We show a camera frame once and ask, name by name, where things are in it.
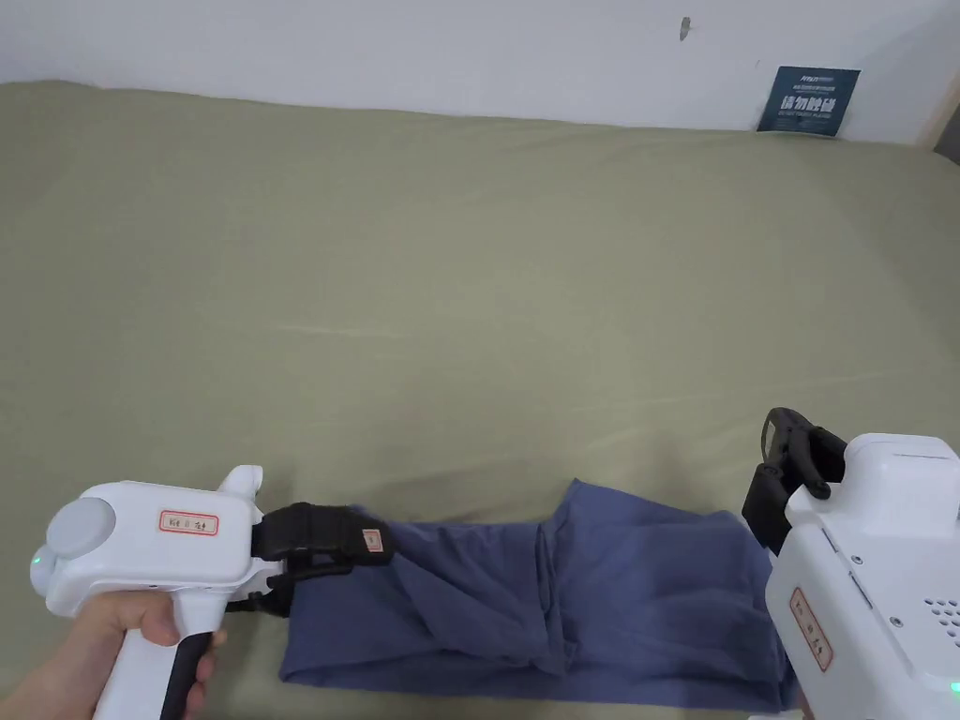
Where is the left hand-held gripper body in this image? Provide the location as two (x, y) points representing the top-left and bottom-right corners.
(29, 464), (267, 720)

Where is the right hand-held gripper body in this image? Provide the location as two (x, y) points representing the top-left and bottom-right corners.
(764, 433), (960, 720)

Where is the dark blue garment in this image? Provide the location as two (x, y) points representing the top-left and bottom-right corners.
(278, 477), (801, 711)

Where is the person's left hand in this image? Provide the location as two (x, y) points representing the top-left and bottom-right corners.
(0, 584), (229, 720)

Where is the bed with pale green sheet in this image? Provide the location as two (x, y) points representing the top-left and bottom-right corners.
(0, 78), (960, 720)

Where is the dark blue sign card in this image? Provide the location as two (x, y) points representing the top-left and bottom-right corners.
(755, 66), (863, 141)

